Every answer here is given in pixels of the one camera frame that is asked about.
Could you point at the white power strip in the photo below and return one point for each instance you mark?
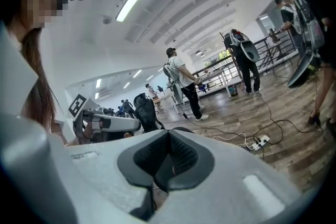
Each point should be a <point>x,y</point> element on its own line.
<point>258,142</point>

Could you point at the blue printed bucket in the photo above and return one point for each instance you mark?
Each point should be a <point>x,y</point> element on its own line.
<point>232,91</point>

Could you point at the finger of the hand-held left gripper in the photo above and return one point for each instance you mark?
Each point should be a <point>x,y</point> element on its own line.
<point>120,125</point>

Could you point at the black metal railing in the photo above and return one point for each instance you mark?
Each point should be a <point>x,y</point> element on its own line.
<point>273,37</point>

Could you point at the round ceiling sensor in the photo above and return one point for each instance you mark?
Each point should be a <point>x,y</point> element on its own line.
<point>107,19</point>

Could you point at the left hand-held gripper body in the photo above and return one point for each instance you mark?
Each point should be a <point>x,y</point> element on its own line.
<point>77,106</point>

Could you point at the person's left hand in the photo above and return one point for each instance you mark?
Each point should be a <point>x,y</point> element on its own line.
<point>92,129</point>

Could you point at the grey backpack unit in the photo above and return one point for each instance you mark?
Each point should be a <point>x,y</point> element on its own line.
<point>249,51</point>
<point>302,70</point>
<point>176,91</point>

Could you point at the person's face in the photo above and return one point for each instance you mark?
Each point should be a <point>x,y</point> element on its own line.
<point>44,2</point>

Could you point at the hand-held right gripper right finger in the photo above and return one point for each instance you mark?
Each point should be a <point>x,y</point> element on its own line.
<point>231,165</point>

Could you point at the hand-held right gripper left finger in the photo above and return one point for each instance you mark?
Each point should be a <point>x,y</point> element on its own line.
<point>105,165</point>

